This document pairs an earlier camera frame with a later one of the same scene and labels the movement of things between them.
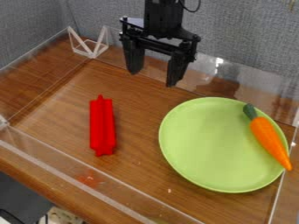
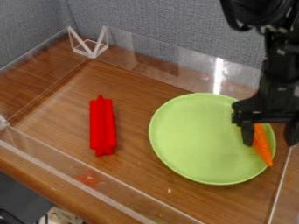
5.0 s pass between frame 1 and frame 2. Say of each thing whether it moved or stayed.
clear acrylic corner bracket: stayed
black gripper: moved
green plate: moved
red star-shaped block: stayed
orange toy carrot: moved
